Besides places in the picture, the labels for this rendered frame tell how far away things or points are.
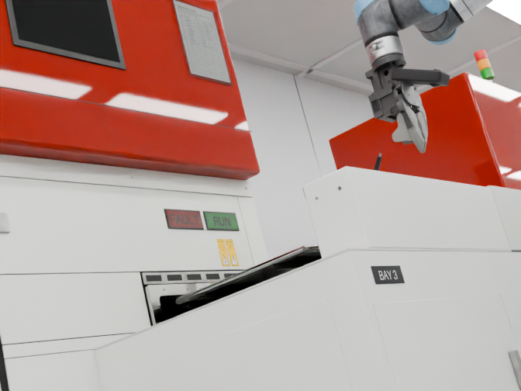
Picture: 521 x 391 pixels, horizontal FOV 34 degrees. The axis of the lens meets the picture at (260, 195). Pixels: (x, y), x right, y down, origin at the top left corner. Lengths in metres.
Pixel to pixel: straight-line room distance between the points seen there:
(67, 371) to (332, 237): 0.58
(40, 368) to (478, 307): 0.81
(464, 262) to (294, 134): 3.78
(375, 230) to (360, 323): 0.17
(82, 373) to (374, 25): 0.92
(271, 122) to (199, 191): 3.14
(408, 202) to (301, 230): 3.51
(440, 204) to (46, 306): 0.77
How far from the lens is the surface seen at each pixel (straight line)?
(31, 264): 1.67
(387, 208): 1.43
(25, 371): 1.60
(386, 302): 1.33
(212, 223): 2.05
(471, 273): 1.63
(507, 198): 1.92
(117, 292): 1.78
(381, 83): 1.82
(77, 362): 1.67
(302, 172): 5.23
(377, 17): 1.83
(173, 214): 1.96
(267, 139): 5.07
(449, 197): 1.66
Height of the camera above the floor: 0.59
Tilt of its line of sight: 15 degrees up
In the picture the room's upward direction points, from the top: 14 degrees counter-clockwise
